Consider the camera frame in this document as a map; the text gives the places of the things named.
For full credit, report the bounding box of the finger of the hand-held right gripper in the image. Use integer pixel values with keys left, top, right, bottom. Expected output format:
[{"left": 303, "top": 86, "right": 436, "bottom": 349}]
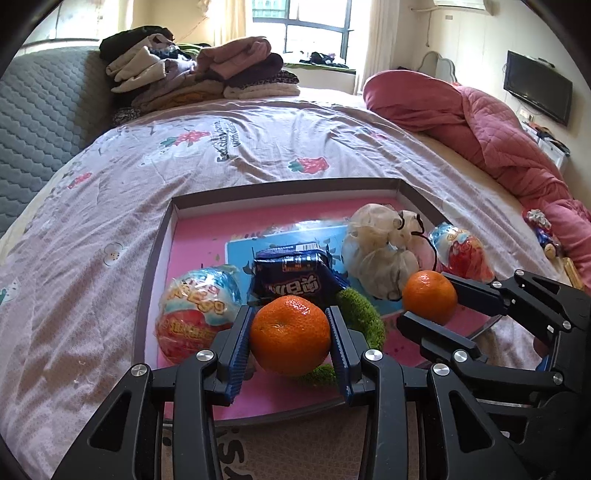
[
  {"left": 441, "top": 270, "right": 578, "bottom": 333},
  {"left": 397, "top": 311, "right": 568, "bottom": 393}
]

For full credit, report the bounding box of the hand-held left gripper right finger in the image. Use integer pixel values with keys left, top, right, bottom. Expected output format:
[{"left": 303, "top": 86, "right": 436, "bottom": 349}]
[{"left": 325, "top": 305, "right": 532, "bottom": 480}]

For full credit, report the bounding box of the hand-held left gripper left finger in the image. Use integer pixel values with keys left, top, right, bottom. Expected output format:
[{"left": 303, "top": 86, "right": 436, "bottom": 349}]
[{"left": 51, "top": 305, "right": 257, "bottom": 480}]

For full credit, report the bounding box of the foil-wrapped toy egg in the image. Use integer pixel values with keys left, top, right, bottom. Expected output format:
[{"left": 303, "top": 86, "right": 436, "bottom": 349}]
[
  {"left": 428, "top": 222, "right": 496, "bottom": 283},
  {"left": 157, "top": 267, "right": 243, "bottom": 365}
]

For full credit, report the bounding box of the orange mandarin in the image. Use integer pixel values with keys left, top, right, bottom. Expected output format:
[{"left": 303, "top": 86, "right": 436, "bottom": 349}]
[
  {"left": 402, "top": 270, "right": 459, "bottom": 326},
  {"left": 249, "top": 295, "right": 332, "bottom": 377}
]

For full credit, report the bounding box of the green fuzzy ring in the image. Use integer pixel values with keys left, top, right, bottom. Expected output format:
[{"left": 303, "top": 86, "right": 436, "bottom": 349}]
[{"left": 295, "top": 287, "right": 386, "bottom": 387}]

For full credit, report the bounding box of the blue snack packet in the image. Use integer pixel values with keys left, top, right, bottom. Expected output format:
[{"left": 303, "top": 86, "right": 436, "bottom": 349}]
[{"left": 248, "top": 242, "right": 347, "bottom": 310}]

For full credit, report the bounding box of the beige mesh drawstring bag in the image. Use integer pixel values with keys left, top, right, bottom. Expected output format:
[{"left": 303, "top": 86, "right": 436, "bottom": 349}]
[{"left": 342, "top": 203, "right": 428, "bottom": 301}]

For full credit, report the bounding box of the shallow grey cardboard box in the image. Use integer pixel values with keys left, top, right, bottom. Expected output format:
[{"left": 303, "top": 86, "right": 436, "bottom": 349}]
[{"left": 131, "top": 176, "right": 497, "bottom": 425}]

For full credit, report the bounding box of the small blue wrapped snack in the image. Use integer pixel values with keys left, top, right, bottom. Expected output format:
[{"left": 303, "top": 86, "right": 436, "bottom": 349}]
[{"left": 538, "top": 228, "right": 561, "bottom": 258}]

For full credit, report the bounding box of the yellow snack packet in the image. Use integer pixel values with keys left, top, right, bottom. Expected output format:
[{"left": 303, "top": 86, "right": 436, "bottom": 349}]
[{"left": 562, "top": 257, "right": 585, "bottom": 291}]

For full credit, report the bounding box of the red white wrapped candy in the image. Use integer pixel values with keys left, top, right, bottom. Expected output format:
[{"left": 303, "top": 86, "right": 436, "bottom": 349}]
[{"left": 523, "top": 209, "right": 552, "bottom": 232}]

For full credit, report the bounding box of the pink and blue book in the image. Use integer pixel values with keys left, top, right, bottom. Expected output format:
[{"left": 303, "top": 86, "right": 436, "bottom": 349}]
[{"left": 161, "top": 196, "right": 490, "bottom": 411}]

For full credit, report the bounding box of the white low cabinet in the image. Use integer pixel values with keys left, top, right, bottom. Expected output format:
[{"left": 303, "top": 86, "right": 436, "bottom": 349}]
[{"left": 522, "top": 117, "right": 571, "bottom": 171}]

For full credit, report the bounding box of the pink quilted blanket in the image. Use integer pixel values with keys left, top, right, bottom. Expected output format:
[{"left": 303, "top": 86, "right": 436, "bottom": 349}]
[{"left": 362, "top": 69, "right": 591, "bottom": 291}]

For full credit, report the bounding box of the strawberry print bed sheet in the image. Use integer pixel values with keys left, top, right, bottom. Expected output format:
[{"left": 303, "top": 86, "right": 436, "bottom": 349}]
[{"left": 0, "top": 99, "right": 555, "bottom": 480}]

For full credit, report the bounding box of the black flat television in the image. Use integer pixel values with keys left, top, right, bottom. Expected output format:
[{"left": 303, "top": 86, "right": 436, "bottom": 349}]
[{"left": 503, "top": 51, "right": 573, "bottom": 126}]

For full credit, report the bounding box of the white curved chair back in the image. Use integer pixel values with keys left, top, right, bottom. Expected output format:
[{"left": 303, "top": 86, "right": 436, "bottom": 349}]
[{"left": 418, "top": 51, "right": 458, "bottom": 86}]

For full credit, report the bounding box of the cream curtain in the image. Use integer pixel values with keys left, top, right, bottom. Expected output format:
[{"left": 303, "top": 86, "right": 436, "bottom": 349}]
[
  {"left": 203, "top": 0, "right": 254, "bottom": 47},
  {"left": 355, "top": 0, "right": 393, "bottom": 95}
]

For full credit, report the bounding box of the green windowsill mat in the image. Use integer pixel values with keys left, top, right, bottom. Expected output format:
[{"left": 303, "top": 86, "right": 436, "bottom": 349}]
[{"left": 281, "top": 62, "right": 358, "bottom": 75}]

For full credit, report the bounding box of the white air conditioner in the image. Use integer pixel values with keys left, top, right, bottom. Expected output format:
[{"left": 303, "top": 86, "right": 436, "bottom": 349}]
[{"left": 431, "top": 0, "right": 495, "bottom": 14}]

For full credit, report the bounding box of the pile of folded clothes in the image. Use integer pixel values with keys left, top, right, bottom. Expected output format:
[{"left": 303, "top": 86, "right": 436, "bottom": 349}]
[{"left": 99, "top": 26, "right": 301, "bottom": 125}]

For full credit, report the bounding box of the grey quilted headboard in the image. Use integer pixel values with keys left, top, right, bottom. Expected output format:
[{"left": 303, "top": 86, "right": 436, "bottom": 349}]
[{"left": 0, "top": 46, "right": 116, "bottom": 236}]

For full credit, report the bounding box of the dark framed window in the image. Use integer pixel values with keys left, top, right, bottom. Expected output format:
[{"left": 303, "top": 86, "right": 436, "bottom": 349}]
[{"left": 252, "top": 0, "right": 356, "bottom": 65}]

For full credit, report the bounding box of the blossom painted wall panel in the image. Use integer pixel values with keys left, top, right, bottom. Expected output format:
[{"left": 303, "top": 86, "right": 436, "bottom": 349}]
[{"left": 18, "top": 0, "right": 134, "bottom": 47}]

